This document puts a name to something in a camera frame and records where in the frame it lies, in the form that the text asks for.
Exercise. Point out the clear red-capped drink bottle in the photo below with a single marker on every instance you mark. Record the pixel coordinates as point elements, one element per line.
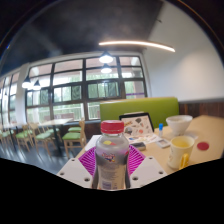
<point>111,160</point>

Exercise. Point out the long curved light strip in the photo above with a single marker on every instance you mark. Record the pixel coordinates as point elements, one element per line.
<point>140,43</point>

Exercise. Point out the flat round red coaster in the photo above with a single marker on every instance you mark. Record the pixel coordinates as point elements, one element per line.
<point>203,146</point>

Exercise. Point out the small white card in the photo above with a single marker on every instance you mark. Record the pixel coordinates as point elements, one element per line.
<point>163,143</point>

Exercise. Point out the black-framed tablet with pictures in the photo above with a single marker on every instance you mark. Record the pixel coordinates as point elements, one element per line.
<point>138,126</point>

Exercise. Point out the white paper sheets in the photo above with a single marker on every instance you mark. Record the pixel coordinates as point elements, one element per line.
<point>91,142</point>

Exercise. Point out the wooden chairs with green seats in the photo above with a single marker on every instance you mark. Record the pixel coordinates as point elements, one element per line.
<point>71,136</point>

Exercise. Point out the light wooden dining table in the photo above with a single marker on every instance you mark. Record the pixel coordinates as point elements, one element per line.
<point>58,122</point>

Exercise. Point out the green upholstered bench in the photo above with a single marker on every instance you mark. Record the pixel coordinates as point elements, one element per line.
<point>143,108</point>

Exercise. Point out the small blue-capped bottle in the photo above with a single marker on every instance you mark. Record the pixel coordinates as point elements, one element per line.
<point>160,130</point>

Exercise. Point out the white bowl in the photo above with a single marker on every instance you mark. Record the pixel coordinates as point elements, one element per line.
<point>179,125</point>

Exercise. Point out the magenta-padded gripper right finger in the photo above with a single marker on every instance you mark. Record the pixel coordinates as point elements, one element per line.
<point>146,170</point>

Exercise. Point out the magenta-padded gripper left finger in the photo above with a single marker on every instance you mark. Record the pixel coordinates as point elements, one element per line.
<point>75,171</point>

